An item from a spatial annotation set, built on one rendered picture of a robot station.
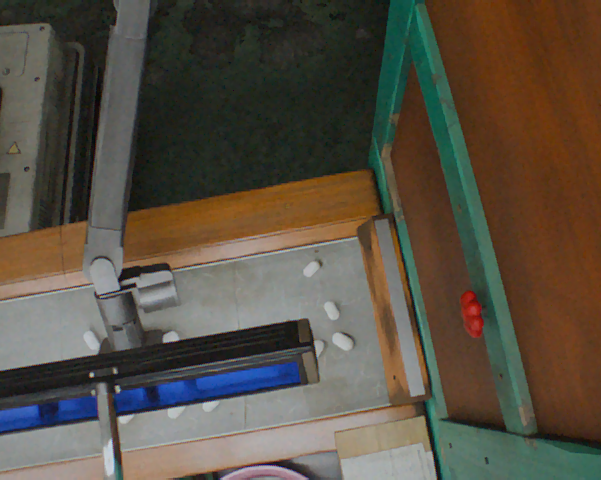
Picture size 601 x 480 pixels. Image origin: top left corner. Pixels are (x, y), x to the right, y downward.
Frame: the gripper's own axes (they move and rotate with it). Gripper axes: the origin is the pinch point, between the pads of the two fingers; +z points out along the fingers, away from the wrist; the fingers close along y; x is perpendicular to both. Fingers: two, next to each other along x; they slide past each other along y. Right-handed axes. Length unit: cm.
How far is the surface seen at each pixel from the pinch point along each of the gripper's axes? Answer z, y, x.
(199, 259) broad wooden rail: -15.6, 12.1, 14.3
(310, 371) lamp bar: -18.9, 28.9, -26.8
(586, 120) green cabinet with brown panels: -52, 46, -52
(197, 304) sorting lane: -9.0, 10.6, 9.9
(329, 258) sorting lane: -12.7, 35.1, 12.4
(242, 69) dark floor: -31, 21, 126
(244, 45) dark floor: -38, 23, 132
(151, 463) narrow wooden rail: 9.2, 0.2, -8.7
